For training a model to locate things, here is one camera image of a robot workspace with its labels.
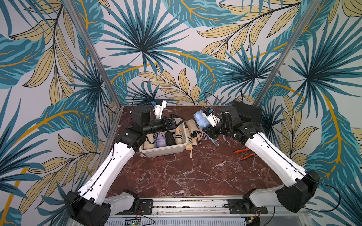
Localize black plastic tool case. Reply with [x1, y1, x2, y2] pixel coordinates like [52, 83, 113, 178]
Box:
[232, 101, 263, 127]

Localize right aluminium corner post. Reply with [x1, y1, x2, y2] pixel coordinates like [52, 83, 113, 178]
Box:
[253, 0, 322, 107]

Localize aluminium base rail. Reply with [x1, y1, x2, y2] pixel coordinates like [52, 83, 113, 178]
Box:
[66, 196, 312, 226]

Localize aluminium corner post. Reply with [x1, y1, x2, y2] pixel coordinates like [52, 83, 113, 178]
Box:
[253, 0, 322, 107]
[63, 0, 121, 109]

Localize black umbrella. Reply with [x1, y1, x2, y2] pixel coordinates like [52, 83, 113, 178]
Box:
[165, 131, 176, 146]

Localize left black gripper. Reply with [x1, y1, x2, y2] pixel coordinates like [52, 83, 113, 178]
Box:
[143, 112, 185, 135]

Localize beige plastic storage box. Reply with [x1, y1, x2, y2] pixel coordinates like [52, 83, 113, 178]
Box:
[139, 122, 188, 158]

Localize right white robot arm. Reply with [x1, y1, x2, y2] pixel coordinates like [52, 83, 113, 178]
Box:
[194, 107, 319, 213]

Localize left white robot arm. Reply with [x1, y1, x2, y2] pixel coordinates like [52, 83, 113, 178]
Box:
[65, 105, 185, 226]

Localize tan umbrella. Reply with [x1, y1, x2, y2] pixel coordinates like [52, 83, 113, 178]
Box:
[142, 134, 156, 150]

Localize beige umbrella by box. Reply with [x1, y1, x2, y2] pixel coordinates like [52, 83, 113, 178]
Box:
[186, 119, 201, 138]

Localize left aluminium corner post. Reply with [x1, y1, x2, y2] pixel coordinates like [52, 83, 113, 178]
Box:
[63, 0, 121, 109]

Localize green circuit board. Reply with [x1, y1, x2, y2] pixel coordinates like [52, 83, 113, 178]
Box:
[124, 218, 141, 226]

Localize orange handled pliers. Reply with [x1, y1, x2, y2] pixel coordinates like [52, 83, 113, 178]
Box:
[233, 147, 255, 162]

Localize lavender umbrella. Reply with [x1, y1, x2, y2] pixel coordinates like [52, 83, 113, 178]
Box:
[155, 133, 167, 148]

